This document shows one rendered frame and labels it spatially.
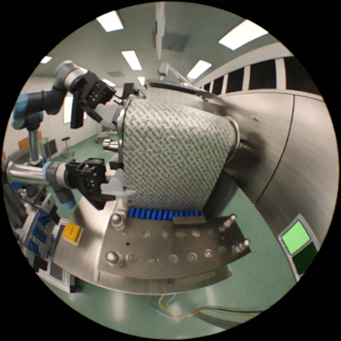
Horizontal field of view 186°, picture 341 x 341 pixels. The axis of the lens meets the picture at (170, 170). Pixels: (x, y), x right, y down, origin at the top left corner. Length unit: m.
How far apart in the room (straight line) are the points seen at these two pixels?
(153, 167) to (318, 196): 0.35
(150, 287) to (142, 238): 0.19
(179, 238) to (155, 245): 0.06
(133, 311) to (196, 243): 1.19
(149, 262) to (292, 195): 0.32
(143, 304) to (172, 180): 1.26
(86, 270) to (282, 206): 0.55
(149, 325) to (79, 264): 1.10
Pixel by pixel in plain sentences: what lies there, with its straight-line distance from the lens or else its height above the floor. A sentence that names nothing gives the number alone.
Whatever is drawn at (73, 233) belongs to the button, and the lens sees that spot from 0.46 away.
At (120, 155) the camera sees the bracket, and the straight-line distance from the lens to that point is 0.31.
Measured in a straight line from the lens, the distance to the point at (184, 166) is 0.23.
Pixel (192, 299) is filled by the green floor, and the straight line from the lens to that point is 1.38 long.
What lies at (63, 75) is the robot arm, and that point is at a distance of 0.41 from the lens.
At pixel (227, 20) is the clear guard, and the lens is 0.57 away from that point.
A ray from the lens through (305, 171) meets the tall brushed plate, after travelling 0.26.
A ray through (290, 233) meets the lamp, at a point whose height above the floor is 1.18.
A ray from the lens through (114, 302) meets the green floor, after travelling 1.37.
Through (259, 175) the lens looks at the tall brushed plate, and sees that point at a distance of 0.30.
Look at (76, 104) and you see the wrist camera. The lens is 0.34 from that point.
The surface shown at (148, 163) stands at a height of 1.18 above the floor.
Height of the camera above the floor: 1.28
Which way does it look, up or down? 29 degrees down
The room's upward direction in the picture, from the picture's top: 11 degrees clockwise
